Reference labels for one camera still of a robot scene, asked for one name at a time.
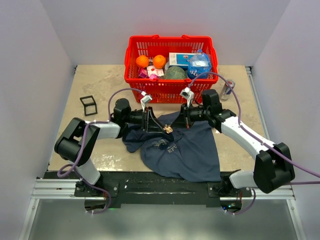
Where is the navy blue printed t-shirt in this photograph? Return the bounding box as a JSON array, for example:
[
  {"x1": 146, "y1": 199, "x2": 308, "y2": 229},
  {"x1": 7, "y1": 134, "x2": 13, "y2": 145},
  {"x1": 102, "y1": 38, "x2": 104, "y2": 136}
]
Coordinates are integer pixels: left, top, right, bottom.
[{"x1": 122, "y1": 121, "x2": 221, "y2": 182}]

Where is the black rectangular frame stand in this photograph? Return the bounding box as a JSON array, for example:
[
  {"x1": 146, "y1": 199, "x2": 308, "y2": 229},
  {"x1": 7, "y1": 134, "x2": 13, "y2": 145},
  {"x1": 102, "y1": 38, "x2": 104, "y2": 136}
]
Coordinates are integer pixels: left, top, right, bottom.
[{"x1": 79, "y1": 95, "x2": 98, "y2": 117}]

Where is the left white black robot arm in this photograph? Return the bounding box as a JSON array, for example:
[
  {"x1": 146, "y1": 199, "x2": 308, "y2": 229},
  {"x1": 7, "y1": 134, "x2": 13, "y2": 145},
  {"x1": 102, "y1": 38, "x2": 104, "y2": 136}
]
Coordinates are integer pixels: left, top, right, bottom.
[{"x1": 54, "y1": 98, "x2": 172, "y2": 196}]

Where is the magenta small box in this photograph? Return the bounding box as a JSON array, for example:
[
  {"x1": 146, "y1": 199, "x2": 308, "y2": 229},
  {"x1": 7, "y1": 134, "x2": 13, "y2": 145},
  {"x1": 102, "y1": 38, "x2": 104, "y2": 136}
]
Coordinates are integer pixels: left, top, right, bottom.
[{"x1": 138, "y1": 68, "x2": 149, "y2": 79}]

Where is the blue plastic snack bag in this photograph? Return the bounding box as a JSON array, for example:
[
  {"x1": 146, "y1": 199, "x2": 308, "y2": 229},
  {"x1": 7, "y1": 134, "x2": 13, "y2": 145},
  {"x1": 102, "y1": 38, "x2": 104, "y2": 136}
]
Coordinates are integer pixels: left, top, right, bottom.
[{"x1": 187, "y1": 49, "x2": 212, "y2": 79}]

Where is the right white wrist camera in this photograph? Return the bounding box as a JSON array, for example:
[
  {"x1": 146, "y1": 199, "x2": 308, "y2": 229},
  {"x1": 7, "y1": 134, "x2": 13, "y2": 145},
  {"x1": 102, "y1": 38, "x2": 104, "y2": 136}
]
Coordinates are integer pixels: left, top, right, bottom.
[{"x1": 180, "y1": 87, "x2": 194, "y2": 108}]

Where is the purple cable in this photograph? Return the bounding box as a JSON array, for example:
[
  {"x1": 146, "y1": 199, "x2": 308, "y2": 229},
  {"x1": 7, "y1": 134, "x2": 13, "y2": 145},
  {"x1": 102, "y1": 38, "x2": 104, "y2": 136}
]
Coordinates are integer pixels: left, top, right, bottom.
[
  {"x1": 187, "y1": 71, "x2": 320, "y2": 216},
  {"x1": 56, "y1": 87, "x2": 146, "y2": 215}
]

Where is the left orange fruit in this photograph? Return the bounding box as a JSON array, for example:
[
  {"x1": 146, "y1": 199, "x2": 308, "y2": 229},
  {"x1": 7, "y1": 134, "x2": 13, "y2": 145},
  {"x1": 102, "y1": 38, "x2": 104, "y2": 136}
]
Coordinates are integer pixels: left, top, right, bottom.
[{"x1": 135, "y1": 55, "x2": 149, "y2": 69}]

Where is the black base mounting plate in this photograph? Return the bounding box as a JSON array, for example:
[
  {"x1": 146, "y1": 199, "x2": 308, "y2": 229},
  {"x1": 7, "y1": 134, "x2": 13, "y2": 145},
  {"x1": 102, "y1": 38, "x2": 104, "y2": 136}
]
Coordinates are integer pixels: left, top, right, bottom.
[{"x1": 73, "y1": 171, "x2": 252, "y2": 209}]

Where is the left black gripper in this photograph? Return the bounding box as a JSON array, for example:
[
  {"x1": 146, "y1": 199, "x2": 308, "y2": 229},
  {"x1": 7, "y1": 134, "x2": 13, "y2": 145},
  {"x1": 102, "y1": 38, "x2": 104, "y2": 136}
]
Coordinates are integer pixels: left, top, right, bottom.
[{"x1": 124, "y1": 106, "x2": 165, "y2": 133}]

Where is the blue white carton box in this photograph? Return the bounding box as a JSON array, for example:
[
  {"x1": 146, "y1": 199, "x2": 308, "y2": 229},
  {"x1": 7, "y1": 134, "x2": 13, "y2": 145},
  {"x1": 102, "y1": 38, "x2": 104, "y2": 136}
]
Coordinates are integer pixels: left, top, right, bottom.
[{"x1": 165, "y1": 52, "x2": 197, "y2": 70}]

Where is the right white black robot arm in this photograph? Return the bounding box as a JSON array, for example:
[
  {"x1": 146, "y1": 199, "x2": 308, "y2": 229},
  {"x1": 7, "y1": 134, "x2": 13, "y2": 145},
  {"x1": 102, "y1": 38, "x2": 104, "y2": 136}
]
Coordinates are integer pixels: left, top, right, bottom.
[{"x1": 171, "y1": 87, "x2": 295, "y2": 197}]

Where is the green netted melon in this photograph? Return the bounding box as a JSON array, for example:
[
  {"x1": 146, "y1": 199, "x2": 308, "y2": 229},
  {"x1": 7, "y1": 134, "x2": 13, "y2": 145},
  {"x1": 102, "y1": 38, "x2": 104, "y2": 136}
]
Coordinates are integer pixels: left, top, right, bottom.
[{"x1": 163, "y1": 66, "x2": 187, "y2": 80}]

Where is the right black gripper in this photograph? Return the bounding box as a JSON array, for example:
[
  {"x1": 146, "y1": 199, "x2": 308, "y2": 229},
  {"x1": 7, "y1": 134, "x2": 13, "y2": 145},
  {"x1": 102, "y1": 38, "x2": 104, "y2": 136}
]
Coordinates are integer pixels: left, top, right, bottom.
[{"x1": 171, "y1": 102, "x2": 211, "y2": 129}]

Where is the red plastic shopping basket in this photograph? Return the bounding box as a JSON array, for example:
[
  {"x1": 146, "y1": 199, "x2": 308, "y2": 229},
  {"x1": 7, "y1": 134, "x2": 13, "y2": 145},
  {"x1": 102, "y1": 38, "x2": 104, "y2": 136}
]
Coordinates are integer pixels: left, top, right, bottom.
[{"x1": 124, "y1": 35, "x2": 218, "y2": 104}]

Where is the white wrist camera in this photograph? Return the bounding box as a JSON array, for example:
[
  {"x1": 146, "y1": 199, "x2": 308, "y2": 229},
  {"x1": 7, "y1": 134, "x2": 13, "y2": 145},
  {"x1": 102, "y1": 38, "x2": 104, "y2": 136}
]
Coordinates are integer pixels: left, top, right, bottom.
[
  {"x1": 140, "y1": 91, "x2": 153, "y2": 111},
  {"x1": 180, "y1": 87, "x2": 194, "y2": 108}
]

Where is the aluminium extrusion rail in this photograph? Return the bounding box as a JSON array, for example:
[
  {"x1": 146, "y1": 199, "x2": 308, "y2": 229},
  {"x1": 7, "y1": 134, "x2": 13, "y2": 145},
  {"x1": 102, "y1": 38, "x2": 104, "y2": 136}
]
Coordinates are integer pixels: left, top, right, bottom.
[{"x1": 31, "y1": 179, "x2": 295, "y2": 200}]

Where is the small gold brooch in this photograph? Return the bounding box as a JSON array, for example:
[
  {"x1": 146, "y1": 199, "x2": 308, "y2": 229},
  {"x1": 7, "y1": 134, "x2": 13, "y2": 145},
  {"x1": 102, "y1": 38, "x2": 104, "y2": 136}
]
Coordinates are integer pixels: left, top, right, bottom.
[{"x1": 163, "y1": 124, "x2": 173, "y2": 134}]

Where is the orange fruit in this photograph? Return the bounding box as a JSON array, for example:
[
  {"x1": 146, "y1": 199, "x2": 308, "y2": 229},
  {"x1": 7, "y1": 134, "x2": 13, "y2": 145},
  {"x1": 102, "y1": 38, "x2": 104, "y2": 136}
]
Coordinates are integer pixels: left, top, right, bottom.
[
  {"x1": 135, "y1": 55, "x2": 149, "y2": 69},
  {"x1": 152, "y1": 54, "x2": 167, "y2": 69}
]

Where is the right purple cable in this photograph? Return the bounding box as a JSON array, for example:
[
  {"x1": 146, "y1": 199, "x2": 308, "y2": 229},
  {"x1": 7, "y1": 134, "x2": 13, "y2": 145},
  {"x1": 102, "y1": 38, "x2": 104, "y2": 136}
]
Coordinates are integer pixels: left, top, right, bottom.
[{"x1": 187, "y1": 71, "x2": 320, "y2": 216}]

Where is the right orange fruit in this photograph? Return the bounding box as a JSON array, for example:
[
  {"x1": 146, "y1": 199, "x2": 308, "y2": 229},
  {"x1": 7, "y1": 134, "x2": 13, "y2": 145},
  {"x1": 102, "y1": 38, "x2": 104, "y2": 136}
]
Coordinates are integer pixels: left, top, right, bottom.
[{"x1": 152, "y1": 54, "x2": 167, "y2": 69}]

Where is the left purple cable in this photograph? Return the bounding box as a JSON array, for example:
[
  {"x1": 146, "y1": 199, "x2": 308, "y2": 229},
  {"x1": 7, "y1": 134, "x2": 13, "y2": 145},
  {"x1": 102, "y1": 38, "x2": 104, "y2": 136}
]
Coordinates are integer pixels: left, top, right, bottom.
[{"x1": 56, "y1": 87, "x2": 146, "y2": 215}]

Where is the silver blue energy drink can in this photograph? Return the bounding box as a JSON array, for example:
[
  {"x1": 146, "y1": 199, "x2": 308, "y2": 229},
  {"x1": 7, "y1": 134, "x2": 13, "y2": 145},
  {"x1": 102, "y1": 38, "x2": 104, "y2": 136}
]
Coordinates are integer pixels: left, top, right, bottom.
[{"x1": 219, "y1": 79, "x2": 236, "y2": 101}]

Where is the pink white small box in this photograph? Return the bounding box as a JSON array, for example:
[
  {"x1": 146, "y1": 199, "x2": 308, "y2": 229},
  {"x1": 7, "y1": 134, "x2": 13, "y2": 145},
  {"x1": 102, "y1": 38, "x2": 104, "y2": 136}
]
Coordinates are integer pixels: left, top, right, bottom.
[{"x1": 146, "y1": 65, "x2": 164, "y2": 77}]

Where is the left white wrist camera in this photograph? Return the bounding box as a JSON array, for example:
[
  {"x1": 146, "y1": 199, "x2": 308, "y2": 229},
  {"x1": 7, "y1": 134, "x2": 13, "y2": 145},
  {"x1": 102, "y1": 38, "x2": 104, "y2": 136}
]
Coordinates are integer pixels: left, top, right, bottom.
[{"x1": 140, "y1": 91, "x2": 153, "y2": 111}]

